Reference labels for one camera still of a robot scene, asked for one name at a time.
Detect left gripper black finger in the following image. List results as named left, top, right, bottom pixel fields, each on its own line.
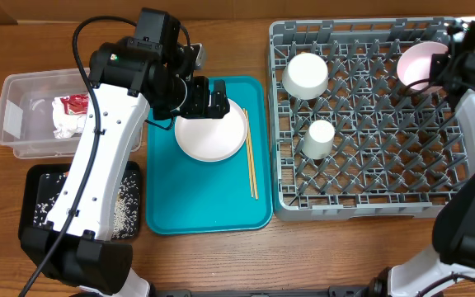
left=209, top=80, right=230, bottom=119
left=187, top=76, right=210, bottom=119

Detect pink round plate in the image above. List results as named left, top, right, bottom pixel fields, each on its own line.
left=175, top=99, right=247, bottom=162

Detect pink food bowl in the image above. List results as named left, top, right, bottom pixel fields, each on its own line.
left=397, top=41, right=449, bottom=87

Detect cream shallow bowl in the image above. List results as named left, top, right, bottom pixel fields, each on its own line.
left=282, top=53, right=329, bottom=100

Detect cream plastic cup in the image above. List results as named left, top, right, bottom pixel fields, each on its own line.
left=302, top=120, right=336, bottom=159

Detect red snack wrapper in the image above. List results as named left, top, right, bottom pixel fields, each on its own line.
left=59, top=93, right=89, bottom=116

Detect white napkin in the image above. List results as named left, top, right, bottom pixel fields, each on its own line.
left=52, top=97, right=87, bottom=139

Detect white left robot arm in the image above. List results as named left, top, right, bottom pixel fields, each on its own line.
left=20, top=8, right=229, bottom=297

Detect grey dishwasher rack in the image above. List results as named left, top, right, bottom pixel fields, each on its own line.
left=268, top=16, right=473, bottom=221

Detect clear plastic waste bin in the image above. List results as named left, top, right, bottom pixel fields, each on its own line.
left=0, top=68, right=143, bottom=160

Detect black waste tray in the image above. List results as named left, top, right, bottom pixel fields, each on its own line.
left=18, top=161, right=141, bottom=237

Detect teal plastic tray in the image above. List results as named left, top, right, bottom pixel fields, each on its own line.
left=146, top=76, right=273, bottom=235

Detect rice and peanut leftovers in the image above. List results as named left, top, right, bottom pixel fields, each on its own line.
left=32, top=170, right=142, bottom=240

